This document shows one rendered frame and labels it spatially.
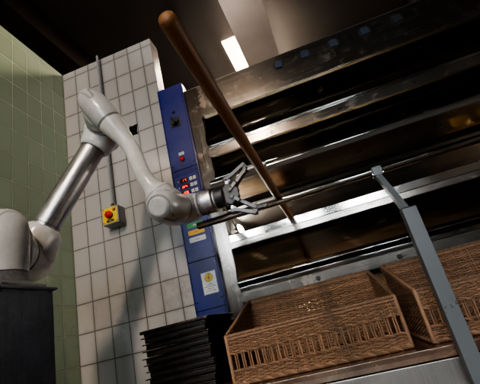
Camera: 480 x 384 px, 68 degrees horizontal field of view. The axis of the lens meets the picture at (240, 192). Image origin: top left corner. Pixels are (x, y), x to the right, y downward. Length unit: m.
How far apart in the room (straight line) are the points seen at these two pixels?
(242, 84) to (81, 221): 1.21
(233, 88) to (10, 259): 1.41
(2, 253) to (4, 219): 0.11
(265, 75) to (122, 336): 1.57
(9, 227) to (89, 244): 0.90
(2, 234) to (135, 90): 1.37
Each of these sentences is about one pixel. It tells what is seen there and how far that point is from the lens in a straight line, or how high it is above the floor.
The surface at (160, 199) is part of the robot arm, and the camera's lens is 1.11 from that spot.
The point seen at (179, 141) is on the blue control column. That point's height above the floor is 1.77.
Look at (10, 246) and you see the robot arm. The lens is 1.31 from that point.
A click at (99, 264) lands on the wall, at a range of 2.12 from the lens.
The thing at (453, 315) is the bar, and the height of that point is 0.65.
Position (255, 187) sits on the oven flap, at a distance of 1.78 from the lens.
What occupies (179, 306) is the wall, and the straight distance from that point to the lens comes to 1.86.
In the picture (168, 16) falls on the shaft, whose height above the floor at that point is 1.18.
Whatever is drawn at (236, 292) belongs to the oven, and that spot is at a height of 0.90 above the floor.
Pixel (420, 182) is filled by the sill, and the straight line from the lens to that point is 1.80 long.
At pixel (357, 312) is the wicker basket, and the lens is 1.19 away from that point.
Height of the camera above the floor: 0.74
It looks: 21 degrees up
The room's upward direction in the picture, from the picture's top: 14 degrees counter-clockwise
